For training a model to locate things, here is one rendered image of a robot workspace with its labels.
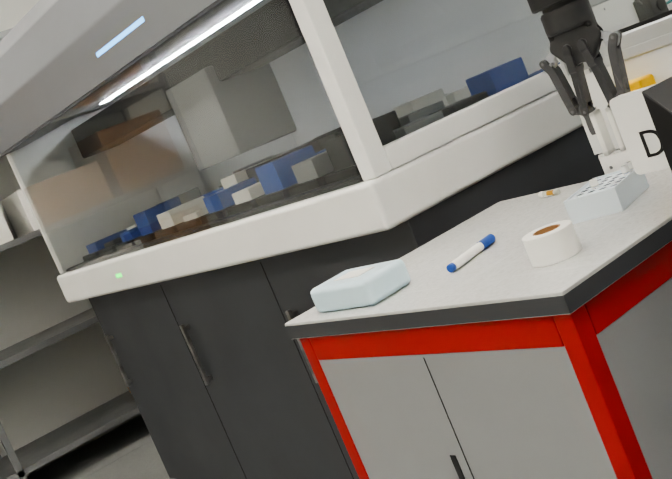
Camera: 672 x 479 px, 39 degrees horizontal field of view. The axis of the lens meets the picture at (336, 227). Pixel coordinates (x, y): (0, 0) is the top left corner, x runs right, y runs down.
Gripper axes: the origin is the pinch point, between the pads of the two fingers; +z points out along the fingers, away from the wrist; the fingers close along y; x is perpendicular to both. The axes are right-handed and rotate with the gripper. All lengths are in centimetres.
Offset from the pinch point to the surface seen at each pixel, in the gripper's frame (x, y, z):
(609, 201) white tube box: 9.1, 0.1, 8.8
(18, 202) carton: -120, 331, -37
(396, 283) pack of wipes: 23.7, 31.1, 9.5
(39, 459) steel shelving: -77, 333, 72
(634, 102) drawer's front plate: 16.8, -11.6, -4.7
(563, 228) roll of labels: 27.5, -1.0, 6.9
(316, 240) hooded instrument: -15, 77, 5
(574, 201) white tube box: 9.1, 5.3, 7.4
